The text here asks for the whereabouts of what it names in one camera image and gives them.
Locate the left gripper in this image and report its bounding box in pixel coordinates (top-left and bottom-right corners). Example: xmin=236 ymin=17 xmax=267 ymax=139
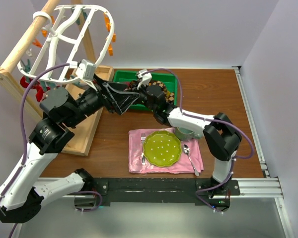
xmin=65 ymin=72 xmax=140 ymax=127

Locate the brown argyle sock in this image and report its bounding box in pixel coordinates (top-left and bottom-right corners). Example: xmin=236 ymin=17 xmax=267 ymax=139
xmin=152 ymin=81 xmax=175 ymax=104
xmin=125 ymin=81 xmax=139 ymax=92

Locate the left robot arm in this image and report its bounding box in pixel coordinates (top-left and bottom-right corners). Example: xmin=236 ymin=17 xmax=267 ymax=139
xmin=0 ymin=76 xmax=141 ymax=224

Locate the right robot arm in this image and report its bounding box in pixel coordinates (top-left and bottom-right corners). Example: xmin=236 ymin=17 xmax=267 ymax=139
xmin=136 ymin=84 xmax=242 ymax=195

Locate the wooden hanger stand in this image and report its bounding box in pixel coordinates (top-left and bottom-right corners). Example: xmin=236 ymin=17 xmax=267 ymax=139
xmin=0 ymin=0 xmax=115 ymax=156

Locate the white round sock hanger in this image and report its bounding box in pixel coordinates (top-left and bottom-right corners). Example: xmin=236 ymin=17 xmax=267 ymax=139
xmin=17 ymin=4 xmax=115 ymax=85

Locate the green plastic tray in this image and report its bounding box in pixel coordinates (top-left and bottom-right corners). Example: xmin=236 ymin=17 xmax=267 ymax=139
xmin=113 ymin=70 xmax=177 ymax=111

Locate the silver fork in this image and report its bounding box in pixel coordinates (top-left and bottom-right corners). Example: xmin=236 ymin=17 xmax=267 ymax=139
xmin=141 ymin=132 xmax=146 ymax=165

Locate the teal ceramic mug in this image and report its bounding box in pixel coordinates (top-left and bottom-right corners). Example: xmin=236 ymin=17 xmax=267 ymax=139
xmin=174 ymin=127 xmax=203 ymax=141

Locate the green scalloped plate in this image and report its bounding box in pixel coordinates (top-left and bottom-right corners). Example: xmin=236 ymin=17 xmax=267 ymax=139
xmin=144 ymin=130 xmax=182 ymax=167

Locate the silver spoon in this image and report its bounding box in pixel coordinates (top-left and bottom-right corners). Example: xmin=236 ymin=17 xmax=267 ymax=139
xmin=182 ymin=144 xmax=200 ymax=176

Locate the red patterned sock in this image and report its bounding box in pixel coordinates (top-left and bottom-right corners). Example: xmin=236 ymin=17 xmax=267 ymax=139
xmin=19 ymin=76 xmax=51 ymax=102

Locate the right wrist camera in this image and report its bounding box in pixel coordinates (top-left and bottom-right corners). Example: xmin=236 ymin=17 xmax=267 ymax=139
xmin=136 ymin=69 xmax=152 ymax=89

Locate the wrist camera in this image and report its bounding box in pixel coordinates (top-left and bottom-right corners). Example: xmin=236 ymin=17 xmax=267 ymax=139
xmin=136 ymin=69 xmax=152 ymax=89
xmin=70 ymin=59 xmax=98 ymax=91

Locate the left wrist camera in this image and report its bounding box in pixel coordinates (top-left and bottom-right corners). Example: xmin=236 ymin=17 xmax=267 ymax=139
xmin=70 ymin=59 xmax=98 ymax=91

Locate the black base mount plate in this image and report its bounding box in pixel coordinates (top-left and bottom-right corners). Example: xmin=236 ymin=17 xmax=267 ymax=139
xmin=78 ymin=178 xmax=234 ymax=210

